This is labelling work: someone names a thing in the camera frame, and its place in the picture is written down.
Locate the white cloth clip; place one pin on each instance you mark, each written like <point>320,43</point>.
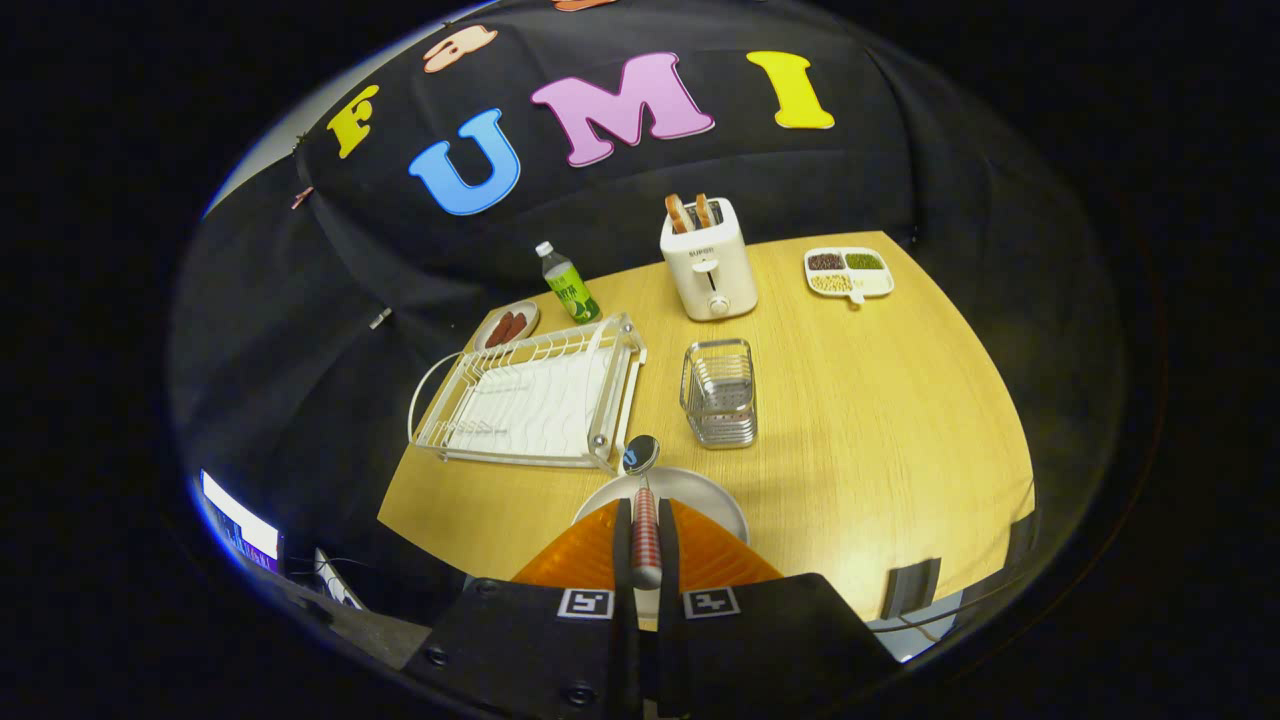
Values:
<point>380,318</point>

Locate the pale grey device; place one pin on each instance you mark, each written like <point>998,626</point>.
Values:
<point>338,580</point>

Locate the grey round plate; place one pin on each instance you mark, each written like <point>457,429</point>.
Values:
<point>700,495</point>

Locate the white divided tray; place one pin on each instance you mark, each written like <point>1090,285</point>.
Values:
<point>875,283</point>

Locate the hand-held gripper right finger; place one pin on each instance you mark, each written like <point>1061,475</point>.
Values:
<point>668,565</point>

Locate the toasted bread slice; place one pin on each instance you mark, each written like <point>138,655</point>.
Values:
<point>705,211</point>
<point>679,214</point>

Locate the black table edge bracket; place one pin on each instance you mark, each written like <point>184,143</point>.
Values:
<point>1024,540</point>
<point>910,590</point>

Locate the dark brown beans pile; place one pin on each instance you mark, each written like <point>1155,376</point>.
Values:
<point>827,262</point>

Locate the lit computer screen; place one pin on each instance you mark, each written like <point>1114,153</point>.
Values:
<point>240,520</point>

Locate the green beans pile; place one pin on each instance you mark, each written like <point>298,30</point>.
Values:
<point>865,261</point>

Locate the small plate with sausages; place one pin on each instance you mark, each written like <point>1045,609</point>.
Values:
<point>531,306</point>

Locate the white toaster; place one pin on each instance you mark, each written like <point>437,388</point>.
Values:
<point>710,280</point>

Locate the reddish cloth clip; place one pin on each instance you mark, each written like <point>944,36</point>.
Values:
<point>302,197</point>

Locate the yellow beans pile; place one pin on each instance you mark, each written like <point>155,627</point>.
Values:
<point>833,283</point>

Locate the green label drink bottle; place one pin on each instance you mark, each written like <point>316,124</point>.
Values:
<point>572,290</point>

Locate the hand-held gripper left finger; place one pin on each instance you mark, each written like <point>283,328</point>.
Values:
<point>622,565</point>

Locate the red-brown sausage piece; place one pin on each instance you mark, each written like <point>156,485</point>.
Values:
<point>514,327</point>
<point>497,330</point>

